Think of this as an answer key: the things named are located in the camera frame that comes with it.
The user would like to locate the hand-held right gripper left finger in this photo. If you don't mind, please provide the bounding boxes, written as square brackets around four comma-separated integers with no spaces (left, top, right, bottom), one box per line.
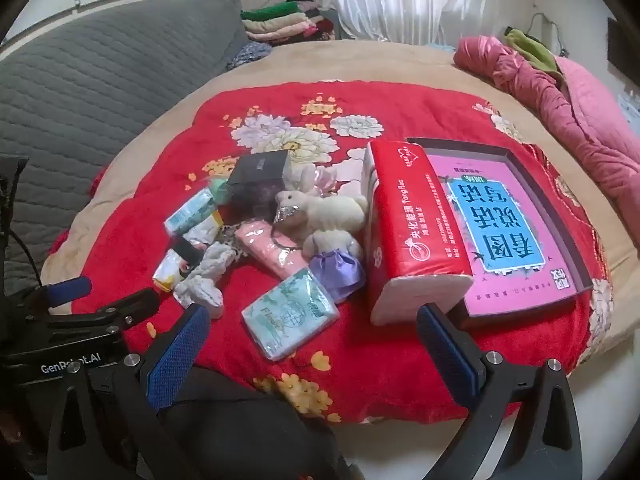
[46,304,211,480]

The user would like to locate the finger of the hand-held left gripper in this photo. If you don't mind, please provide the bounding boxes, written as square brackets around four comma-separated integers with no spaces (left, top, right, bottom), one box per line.
[47,287,162,333]
[21,276,94,313]

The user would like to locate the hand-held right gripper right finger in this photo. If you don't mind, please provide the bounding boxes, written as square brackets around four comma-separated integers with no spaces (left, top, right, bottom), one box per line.
[416,304,586,480]

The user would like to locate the small yellow tissue pack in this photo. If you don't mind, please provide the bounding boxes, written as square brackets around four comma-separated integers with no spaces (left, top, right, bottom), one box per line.
[152,247,193,293]

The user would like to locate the small white tissue pack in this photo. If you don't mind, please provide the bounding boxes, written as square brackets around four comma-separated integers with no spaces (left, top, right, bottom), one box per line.
[182,210,226,246]

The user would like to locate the small teal tissue pack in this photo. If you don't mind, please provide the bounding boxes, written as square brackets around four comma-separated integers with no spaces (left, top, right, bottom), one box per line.
[164,187,218,238]

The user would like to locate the large teal tissue pack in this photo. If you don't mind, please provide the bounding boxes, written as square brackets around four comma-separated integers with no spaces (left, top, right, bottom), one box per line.
[241,267,341,362]

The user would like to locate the pink towel packet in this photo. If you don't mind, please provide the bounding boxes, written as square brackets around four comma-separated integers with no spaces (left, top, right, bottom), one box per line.
[232,217,311,281]

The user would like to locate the red tissue pack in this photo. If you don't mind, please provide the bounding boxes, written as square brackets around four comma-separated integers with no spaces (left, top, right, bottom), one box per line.
[362,140,475,328]

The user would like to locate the dark shallow box tray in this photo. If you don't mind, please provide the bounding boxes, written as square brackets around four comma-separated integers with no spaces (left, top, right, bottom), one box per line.
[405,137,594,331]

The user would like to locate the black box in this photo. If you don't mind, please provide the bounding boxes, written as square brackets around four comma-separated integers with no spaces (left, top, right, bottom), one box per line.
[226,152,293,218]

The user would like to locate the white rabbit plush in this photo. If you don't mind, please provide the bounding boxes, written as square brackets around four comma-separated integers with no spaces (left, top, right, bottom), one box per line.
[272,162,371,248]

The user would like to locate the pink book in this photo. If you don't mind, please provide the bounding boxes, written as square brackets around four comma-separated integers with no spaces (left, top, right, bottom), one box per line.
[430,152,581,317]

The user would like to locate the mint green cloth item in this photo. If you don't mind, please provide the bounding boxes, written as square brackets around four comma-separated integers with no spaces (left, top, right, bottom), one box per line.
[206,175,233,206]

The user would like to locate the red floral blanket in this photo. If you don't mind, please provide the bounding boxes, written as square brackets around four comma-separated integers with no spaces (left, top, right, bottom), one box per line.
[47,80,613,426]

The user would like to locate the pink quilt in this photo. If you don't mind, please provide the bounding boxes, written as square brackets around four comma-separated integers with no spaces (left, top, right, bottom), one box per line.
[452,35,640,231]

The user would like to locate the blue patterned cloth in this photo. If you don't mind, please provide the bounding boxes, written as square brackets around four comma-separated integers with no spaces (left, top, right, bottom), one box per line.
[225,40,273,72]

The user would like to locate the white desk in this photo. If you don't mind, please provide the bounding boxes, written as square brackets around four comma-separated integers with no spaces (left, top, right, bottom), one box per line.
[617,92,640,131]

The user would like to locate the beige bed blanket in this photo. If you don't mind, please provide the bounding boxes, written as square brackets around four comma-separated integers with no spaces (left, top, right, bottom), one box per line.
[40,37,640,361]

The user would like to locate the green cloth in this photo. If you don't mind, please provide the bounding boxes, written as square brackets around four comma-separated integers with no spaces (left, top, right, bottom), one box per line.
[505,27,566,86]

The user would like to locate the stack of folded clothes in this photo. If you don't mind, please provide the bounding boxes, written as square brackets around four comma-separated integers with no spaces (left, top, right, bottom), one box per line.
[240,0,343,46]

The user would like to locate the white curtain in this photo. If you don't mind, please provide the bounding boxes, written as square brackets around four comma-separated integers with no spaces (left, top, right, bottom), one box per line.
[310,0,538,48]

